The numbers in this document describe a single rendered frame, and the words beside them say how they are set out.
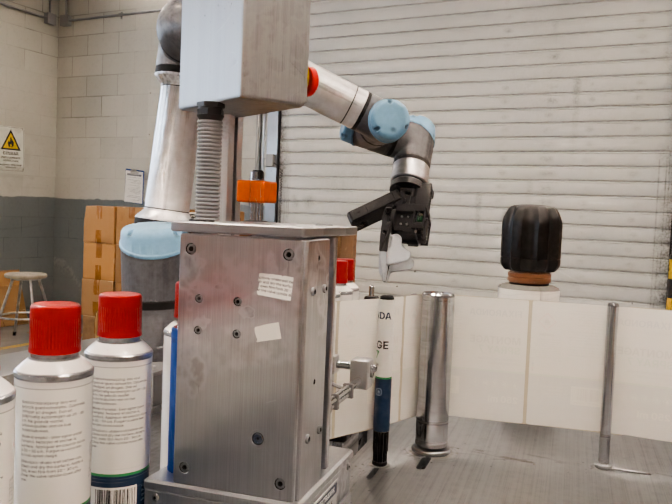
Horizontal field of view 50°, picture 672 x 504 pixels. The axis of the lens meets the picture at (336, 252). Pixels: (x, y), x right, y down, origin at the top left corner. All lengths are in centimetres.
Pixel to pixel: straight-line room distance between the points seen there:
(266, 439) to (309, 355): 7
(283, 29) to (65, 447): 57
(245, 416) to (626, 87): 485
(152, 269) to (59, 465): 76
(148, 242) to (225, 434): 73
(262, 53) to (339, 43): 506
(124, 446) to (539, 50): 501
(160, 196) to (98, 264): 374
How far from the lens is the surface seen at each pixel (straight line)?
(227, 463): 57
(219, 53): 93
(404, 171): 143
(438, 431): 87
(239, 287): 54
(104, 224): 508
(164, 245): 126
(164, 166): 141
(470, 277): 539
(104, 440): 59
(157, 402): 120
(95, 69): 763
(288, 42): 92
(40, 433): 53
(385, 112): 131
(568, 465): 90
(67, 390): 52
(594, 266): 522
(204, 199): 90
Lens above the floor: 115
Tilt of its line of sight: 3 degrees down
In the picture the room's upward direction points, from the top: 2 degrees clockwise
